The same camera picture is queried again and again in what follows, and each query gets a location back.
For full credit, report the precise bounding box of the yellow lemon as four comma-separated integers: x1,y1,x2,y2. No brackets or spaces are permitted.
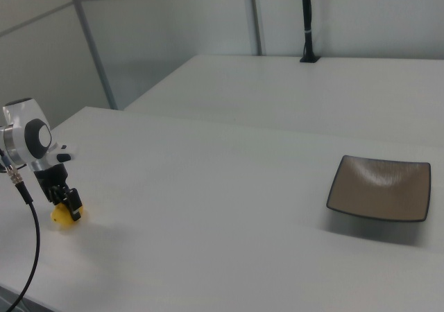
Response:
50,202,85,230

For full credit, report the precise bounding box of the black robot cable with connector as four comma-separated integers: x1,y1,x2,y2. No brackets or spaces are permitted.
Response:
0,148,42,312

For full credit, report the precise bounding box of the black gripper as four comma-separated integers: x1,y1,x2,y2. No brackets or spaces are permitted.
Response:
33,164,83,222

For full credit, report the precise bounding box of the black camera stand pole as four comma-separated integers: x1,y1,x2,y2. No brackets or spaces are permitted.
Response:
299,0,322,64

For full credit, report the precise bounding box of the dark square ceramic plate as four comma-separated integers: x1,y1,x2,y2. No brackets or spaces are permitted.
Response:
325,155,432,223

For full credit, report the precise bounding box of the grey metal partition corner post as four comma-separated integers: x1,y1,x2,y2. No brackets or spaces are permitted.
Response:
65,0,118,111

